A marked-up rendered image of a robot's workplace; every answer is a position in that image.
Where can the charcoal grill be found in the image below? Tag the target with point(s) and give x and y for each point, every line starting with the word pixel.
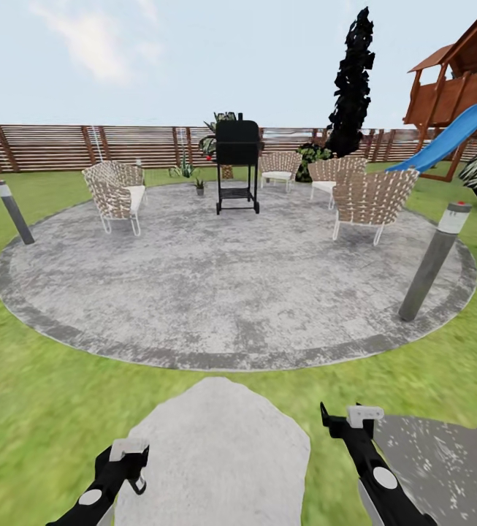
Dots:
pixel 238 142

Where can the tree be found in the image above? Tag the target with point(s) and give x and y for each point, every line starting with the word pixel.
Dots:
pixel 352 80

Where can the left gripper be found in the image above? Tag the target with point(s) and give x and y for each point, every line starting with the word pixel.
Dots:
pixel 129 467

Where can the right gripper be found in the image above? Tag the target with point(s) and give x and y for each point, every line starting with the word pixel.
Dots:
pixel 340 428

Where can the insectifuge atomizer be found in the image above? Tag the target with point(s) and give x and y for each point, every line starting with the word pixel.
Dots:
pixel 138 484

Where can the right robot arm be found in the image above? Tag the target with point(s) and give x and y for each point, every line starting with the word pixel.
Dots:
pixel 380 491

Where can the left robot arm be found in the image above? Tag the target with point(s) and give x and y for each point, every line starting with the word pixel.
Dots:
pixel 96 506

